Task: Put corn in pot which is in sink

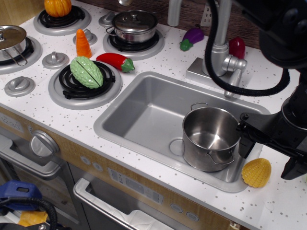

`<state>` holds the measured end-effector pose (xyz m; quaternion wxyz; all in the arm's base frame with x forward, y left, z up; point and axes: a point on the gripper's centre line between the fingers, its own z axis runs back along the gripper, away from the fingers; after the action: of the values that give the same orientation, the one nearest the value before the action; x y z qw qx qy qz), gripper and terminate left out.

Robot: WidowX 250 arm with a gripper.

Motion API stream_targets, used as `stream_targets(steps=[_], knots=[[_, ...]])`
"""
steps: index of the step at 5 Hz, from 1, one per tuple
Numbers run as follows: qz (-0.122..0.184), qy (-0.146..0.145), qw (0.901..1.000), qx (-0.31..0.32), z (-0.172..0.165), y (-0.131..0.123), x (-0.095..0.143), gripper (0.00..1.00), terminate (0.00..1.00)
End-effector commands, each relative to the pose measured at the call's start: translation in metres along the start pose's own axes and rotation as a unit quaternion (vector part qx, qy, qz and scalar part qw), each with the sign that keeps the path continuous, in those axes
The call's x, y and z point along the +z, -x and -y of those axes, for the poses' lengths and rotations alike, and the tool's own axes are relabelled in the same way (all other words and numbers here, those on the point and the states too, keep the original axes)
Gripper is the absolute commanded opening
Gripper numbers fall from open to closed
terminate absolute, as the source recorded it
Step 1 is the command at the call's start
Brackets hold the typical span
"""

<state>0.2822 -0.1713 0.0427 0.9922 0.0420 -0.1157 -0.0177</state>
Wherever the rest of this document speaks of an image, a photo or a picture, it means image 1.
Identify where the silver stove knob front left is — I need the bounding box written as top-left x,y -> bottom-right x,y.
4,76 -> 35,97

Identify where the blue clamp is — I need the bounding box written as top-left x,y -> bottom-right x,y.
0,180 -> 43,211

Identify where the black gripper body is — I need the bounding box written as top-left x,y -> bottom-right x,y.
237,90 -> 307,157

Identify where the red toy apple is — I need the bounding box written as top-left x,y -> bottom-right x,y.
229,37 -> 246,59

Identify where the back left burner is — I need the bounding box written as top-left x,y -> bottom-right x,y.
34,5 -> 91,36

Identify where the orange toy pumpkin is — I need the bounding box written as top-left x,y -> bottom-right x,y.
44,0 -> 72,18

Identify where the yellow cloth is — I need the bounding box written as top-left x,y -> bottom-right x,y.
18,211 -> 48,227

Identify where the steel lidded pot on burner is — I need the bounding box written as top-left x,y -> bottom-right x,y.
106,10 -> 158,43

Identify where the silver stove knob middle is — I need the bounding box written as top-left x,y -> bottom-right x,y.
42,51 -> 69,69

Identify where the back right burner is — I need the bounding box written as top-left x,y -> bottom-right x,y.
103,30 -> 165,61

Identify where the silver stove knob back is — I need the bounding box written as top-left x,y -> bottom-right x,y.
98,11 -> 115,27

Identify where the grey toy sink basin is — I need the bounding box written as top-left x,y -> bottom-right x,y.
94,72 -> 269,193

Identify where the green toy bitter gourd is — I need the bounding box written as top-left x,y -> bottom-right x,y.
70,56 -> 104,89

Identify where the silver toy faucet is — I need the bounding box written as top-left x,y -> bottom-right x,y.
167,0 -> 248,99

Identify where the orange toy carrot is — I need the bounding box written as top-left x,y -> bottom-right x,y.
76,29 -> 92,58

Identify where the steel lidded pot at left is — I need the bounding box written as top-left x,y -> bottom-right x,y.
0,25 -> 28,66

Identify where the left edge burner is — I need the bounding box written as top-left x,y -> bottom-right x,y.
0,36 -> 42,75

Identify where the purple toy eggplant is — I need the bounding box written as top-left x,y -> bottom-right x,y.
179,28 -> 204,51

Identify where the silver oven dial knob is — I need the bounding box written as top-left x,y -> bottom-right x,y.
30,130 -> 60,158

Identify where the silver stove knob behind carrot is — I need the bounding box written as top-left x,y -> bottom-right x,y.
73,29 -> 97,45

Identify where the silver dishwasher door handle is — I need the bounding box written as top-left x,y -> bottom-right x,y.
72,177 -> 135,230

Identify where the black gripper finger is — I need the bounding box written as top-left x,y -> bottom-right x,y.
238,134 -> 256,159
281,158 -> 307,180

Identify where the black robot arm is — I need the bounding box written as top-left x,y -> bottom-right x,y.
237,0 -> 307,180

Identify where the steel pot in sink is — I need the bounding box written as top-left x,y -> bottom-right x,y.
182,102 -> 240,172

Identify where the front black burner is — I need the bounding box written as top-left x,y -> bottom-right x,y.
48,61 -> 122,110

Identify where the black braided cable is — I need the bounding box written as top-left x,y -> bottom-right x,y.
204,0 -> 290,97

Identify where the white wall outlet plate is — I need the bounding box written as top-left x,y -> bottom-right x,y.
200,3 -> 212,27

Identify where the red toy chili pepper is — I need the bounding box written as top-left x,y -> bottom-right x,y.
96,53 -> 135,73

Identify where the silver oven door handle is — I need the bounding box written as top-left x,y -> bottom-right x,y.
0,135 -> 61,180

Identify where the yellow toy corn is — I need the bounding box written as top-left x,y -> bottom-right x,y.
241,158 -> 272,188

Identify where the black cable bottom left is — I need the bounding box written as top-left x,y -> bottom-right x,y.
0,196 -> 58,230

